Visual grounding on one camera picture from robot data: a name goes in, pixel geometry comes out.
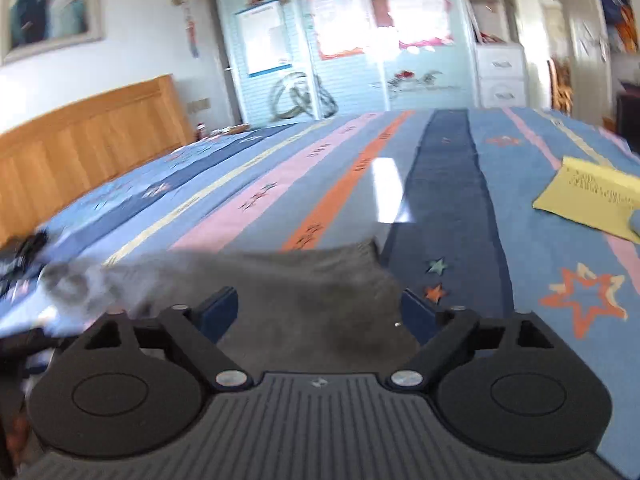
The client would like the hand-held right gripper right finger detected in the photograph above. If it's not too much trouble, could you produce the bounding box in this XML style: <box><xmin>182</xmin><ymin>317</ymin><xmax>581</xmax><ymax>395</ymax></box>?
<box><xmin>384</xmin><ymin>287</ymin><xmax>556</xmax><ymax>390</ymax></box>

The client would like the black leather handbag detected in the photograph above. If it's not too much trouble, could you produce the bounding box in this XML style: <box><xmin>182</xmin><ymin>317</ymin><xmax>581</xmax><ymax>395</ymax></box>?
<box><xmin>0</xmin><ymin>230</ymin><xmax>51</xmax><ymax>296</ymax></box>

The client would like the grey knit sweater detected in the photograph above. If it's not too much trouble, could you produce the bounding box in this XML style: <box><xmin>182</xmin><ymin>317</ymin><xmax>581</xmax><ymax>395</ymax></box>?
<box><xmin>40</xmin><ymin>238</ymin><xmax>421</xmax><ymax>376</ymax></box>

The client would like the wooden chair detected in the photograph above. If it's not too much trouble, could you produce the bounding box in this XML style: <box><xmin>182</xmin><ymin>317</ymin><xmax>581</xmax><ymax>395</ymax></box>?
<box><xmin>547</xmin><ymin>57</ymin><xmax>574</xmax><ymax>114</ymax></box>

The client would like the blue-framed poster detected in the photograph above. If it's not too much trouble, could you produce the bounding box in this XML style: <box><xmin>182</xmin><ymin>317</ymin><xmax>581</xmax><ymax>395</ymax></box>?
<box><xmin>233</xmin><ymin>0</ymin><xmax>294</xmax><ymax>79</ymax></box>

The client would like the white drawer unit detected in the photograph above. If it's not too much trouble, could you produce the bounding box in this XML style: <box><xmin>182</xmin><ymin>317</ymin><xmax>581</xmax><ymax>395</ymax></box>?
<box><xmin>473</xmin><ymin>43</ymin><xmax>529</xmax><ymax>109</ymax></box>

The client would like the white wardrobe with sliding doors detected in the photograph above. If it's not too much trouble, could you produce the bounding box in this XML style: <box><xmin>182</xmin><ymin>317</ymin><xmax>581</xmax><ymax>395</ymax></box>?
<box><xmin>202</xmin><ymin>0</ymin><xmax>531</xmax><ymax>129</ymax></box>

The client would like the white door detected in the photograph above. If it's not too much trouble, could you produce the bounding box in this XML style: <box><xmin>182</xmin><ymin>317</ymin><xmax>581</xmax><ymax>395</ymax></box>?
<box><xmin>565</xmin><ymin>0</ymin><xmax>611</xmax><ymax>121</ymax></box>

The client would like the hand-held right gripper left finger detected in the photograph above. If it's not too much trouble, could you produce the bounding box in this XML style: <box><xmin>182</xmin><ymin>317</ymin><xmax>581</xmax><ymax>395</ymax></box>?
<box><xmin>82</xmin><ymin>286</ymin><xmax>254</xmax><ymax>393</ymax></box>

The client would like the striped blue bed sheet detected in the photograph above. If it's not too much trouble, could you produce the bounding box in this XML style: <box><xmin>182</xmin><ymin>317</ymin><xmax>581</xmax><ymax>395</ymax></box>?
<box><xmin>0</xmin><ymin>107</ymin><xmax>640</xmax><ymax>480</ymax></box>

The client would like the yellow paper sheet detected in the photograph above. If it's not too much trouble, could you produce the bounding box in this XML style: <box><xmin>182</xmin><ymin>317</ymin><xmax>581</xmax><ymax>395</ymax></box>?
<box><xmin>532</xmin><ymin>155</ymin><xmax>640</xmax><ymax>246</ymax></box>

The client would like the pink-bordered poster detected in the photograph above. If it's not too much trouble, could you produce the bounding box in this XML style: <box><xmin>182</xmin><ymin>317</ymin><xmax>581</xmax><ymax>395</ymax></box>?
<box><xmin>377</xmin><ymin>0</ymin><xmax>454</xmax><ymax>49</ymax></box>

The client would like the framed wedding photo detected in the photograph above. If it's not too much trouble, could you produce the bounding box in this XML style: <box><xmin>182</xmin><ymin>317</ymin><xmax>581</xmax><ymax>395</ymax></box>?
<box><xmin>0</xmin><ymin>0</ymin><xmax>106</xmax><ymax>66</ymax></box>

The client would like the wooden headboard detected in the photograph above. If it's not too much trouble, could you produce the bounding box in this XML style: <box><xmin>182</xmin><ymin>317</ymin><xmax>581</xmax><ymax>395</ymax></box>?
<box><xmin>0</xmin><ymin>73</ymin><xmax>194</xmax><ymax>246</ymax></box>

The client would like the orange-bordered poster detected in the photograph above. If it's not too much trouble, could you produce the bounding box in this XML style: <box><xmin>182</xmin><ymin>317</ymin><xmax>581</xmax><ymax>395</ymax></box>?
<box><xmin>305</xmin><ymin>0</ymin><xmax>374</xmax><ymax>61</ymax></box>

